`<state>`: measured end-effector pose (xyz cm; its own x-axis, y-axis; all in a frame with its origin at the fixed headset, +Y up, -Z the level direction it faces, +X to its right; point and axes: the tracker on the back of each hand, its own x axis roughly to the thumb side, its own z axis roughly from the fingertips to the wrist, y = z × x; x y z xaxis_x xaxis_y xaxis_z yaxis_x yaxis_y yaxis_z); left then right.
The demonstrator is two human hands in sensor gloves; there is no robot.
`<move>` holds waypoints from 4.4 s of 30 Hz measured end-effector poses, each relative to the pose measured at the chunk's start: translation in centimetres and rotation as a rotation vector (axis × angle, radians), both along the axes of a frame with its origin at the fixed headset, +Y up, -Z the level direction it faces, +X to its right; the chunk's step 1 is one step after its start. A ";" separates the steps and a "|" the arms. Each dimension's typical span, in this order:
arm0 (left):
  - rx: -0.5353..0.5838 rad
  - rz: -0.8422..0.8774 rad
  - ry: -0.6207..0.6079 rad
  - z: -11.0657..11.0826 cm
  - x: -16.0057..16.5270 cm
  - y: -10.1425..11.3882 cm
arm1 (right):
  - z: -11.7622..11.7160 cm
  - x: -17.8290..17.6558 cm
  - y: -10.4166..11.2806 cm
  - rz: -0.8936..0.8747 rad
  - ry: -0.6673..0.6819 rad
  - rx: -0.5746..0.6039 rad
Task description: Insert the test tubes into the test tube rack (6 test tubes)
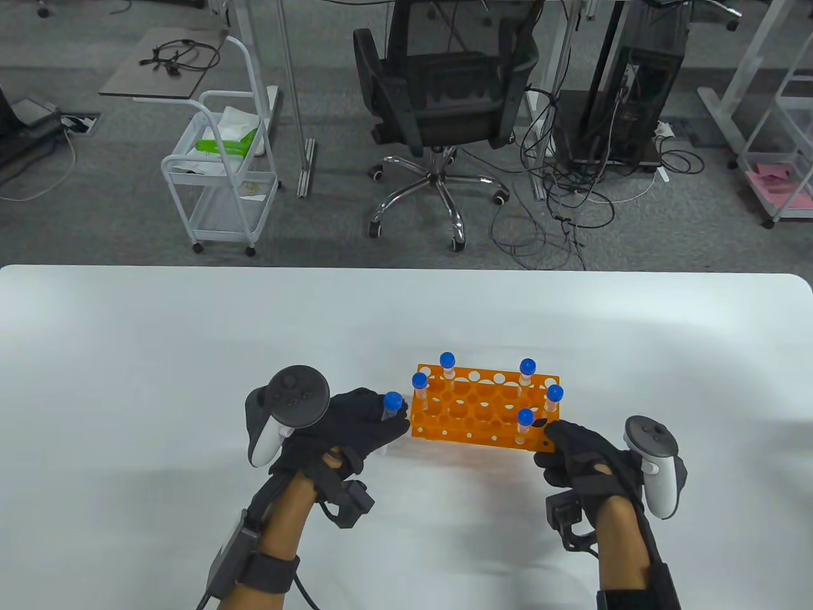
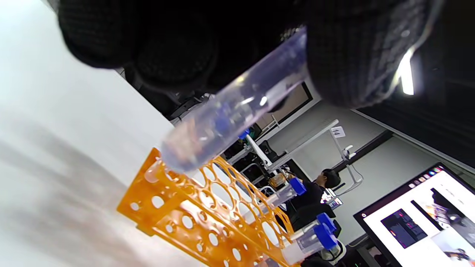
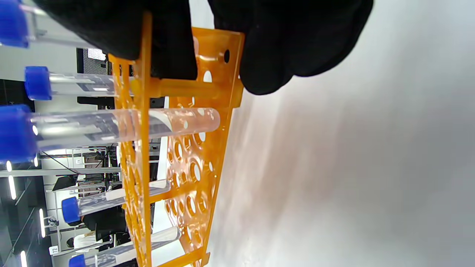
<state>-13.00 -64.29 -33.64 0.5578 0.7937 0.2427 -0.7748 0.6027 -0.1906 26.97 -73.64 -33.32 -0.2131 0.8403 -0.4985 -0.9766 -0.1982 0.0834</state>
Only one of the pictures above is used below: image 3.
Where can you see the person's right hand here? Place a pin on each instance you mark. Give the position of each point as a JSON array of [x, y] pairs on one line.
[[289, 37]]

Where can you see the orange test tube rack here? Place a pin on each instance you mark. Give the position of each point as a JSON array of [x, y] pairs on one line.
[[185, 89]]

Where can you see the clear test tube blue cap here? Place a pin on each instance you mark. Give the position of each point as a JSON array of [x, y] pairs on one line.
[[13, 22], [16, 133], [111, 254], [37, 83], [70, 209]]

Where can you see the white ceiling light strip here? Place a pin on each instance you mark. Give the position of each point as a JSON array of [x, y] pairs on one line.
[[42, 222], [23, 259]]

